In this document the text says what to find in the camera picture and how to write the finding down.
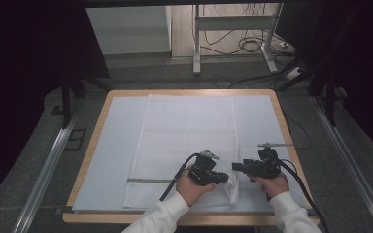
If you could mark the black floor socket frame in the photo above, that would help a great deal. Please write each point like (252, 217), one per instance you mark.
(76, 139)

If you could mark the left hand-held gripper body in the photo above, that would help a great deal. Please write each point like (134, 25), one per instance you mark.
(202, 171)

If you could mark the aluminium rail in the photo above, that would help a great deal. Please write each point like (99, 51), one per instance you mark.
(47, 171)
(353, 161)

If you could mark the person's right hand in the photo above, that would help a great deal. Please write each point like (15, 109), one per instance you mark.
(275, 186)

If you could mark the black metal stand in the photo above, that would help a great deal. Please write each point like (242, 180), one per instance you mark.
(330, 97)
(66, 97)

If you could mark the white cabinet panel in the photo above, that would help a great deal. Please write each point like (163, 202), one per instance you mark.
(129, 29)

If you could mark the black tape piece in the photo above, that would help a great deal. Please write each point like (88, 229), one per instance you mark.
(65, 209)
(311, 212)

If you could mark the small white adapter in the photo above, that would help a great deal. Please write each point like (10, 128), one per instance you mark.
(284, 44)

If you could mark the white metal desk frame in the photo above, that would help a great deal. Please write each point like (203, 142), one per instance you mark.
(234, 22)

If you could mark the black curtain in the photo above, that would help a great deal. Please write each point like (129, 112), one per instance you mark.
(22, 81)
(369, 64)

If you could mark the wooden-framed work board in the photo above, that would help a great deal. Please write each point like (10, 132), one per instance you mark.
(113, 155)

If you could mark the white towel with grey stripe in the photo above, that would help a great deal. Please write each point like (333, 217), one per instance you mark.
(181, 136)

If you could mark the person's left hand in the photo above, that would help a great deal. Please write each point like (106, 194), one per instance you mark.
(189, 189)

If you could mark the small black floor plate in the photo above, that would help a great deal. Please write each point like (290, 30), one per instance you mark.
(57, 110)

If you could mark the white power strip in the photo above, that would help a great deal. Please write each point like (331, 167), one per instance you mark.
(294, 73)

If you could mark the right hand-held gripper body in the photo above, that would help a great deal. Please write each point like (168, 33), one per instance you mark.
(265, 168)

